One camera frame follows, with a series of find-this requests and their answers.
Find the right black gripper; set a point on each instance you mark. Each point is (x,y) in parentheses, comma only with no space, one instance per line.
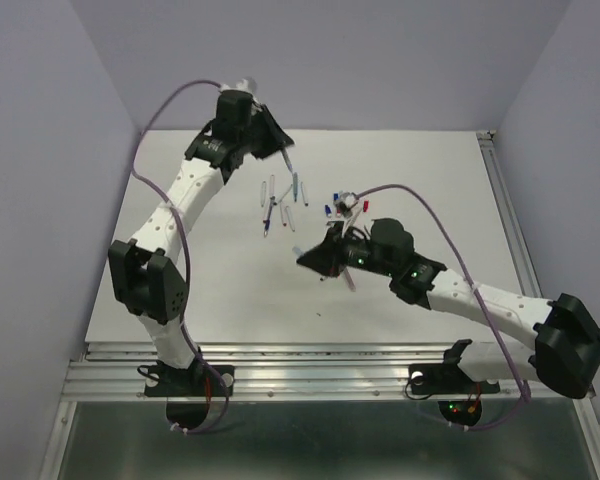
(326,256)

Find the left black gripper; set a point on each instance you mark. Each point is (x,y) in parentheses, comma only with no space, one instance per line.
(277,139)

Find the red transparent pen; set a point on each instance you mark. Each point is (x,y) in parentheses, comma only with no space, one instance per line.
(349,280)

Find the blue white pen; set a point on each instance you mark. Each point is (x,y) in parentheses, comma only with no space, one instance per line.
(288,162)

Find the light blue pen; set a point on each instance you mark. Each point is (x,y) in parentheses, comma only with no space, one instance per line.
(295,186)

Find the blue cap marker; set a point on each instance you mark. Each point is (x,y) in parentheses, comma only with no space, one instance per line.
(263,193)

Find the black cap marker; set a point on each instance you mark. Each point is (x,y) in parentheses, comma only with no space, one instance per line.
(304,194)

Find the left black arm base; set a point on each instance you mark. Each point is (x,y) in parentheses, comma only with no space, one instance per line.
(197,398)

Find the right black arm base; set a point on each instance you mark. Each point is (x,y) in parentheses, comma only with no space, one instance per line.
(464,409)

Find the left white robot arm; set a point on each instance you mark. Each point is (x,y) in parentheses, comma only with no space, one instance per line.
(143,269)

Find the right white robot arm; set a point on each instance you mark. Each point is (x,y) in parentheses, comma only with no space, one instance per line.
(553,342)

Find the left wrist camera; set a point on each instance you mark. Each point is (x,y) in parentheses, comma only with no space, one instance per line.
(245,84)

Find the aluminium rail frame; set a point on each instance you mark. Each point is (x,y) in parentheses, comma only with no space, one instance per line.
(312,411)

